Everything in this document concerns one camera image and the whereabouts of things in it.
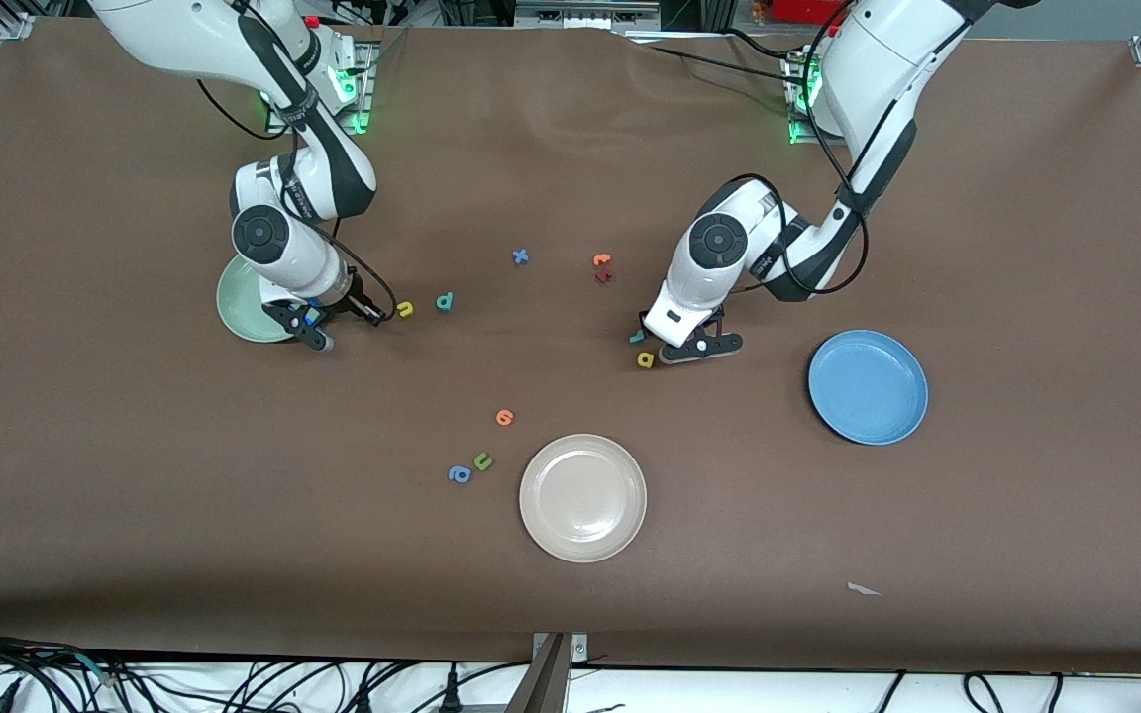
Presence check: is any green plate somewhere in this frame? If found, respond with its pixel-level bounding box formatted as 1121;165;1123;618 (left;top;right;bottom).
216;253;281;344

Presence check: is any beige plate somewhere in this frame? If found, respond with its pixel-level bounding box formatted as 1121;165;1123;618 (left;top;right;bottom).
519;434;648;563

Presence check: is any blue plate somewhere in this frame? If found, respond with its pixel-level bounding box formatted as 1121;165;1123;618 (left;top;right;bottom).
808;330;929;446

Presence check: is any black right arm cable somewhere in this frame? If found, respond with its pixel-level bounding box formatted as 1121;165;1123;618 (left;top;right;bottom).
196;0;400;324

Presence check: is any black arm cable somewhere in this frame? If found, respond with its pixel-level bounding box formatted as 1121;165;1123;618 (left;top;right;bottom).
196;0;400;324
724;0;871;298

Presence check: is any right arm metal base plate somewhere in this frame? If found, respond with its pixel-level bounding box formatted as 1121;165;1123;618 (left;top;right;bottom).
265;40;378;136

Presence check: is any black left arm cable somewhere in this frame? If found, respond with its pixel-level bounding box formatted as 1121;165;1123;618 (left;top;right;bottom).
724;0;871;298

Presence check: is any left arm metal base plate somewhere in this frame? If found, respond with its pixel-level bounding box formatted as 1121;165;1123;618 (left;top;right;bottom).
786;54;834;148

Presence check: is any black base cable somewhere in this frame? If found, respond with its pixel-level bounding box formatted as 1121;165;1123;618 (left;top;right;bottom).
630;28;801;85

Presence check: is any grey metal rail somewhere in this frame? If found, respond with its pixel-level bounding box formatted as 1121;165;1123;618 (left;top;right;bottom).
514;0;661;31

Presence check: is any metal table edge bracket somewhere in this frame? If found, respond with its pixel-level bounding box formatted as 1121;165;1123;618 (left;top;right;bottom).
506;632;589;713

